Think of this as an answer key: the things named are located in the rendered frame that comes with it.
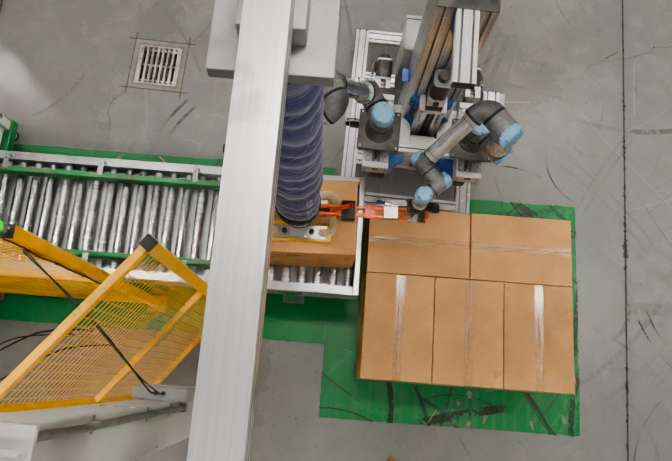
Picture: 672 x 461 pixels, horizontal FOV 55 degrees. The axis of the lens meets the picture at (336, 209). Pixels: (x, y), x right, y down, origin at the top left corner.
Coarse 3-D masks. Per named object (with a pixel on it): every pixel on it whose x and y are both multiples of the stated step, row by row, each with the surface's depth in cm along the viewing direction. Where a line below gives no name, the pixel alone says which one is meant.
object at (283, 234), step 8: (280, 224) 335; (312, 224) 336; (320, 224) 336; (328, 224) 336; (280, 232) 334; (288, 232) 334; (312, 232) 332; (272, 240) 335; (280, 240) 334; (288, 240) 333; (296, 240) 333; (304, 240) 333; (312, 240) 334; (320, 240) 334; (328, 240) 334
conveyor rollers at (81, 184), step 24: (72, 168) 386; (0, 192) 379; (48, 192) 380; (96, 192) 381; (144, 192) 383; (168, 192) 382; (216, 192) 383; (0, 216) 377; (24, 216) 377; (48, 216) 378; (72, 216) 377; (120, 216) 377; (168, 216) 378; (216, 216) 379; (72, 240) 373; (120, 240) 374; (168, 240) 376; (192, 240) 376; (96, 264) 370; (144, 264) 370
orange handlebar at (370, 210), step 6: (324, 204) 326; (330, 204) 326; (336, 204) 327; (366, 210) 325; (372, 210) 326; (378, 210) 327; (402, 210) 327; (360, 216) 325; (366, 216) 325; (372, 216) 325; (378, 216) 325; (402, 216) 326; (408, 216) 326; (426, 216) 326
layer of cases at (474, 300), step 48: (384, 240) 378; (432, 240) 379; (480, 240) 380; (528, 240) 380; (384, 288) 371; (432, 288) 372; (480, 288) 372; (528, 288) 373; (384, 336) 364; (432, 336) 365; (480, 336) 365; (528, 336) 366; (480, 384) 359; (528, 384) 359
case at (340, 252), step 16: (336, 192) 343; (352, 192) 343; (352, 224) 339; (336, 240) 336; (352, 240) 336; (272, 256) 348; (288, 256) 346; (304, 256) 344; (320, 256) 342; (336, 256) 340; (352, 256) 338
